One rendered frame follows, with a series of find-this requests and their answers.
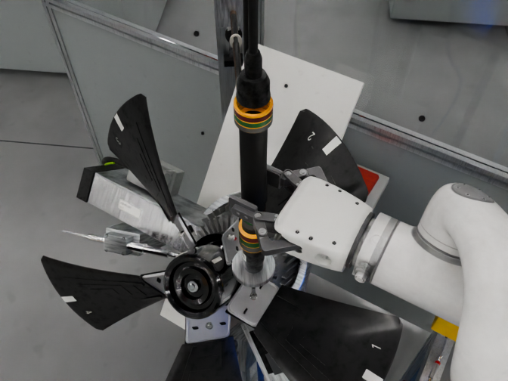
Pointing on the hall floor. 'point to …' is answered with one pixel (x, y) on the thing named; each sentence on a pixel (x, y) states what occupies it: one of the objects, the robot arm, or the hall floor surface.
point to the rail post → (416, 360)
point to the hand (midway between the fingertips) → (253, 190)
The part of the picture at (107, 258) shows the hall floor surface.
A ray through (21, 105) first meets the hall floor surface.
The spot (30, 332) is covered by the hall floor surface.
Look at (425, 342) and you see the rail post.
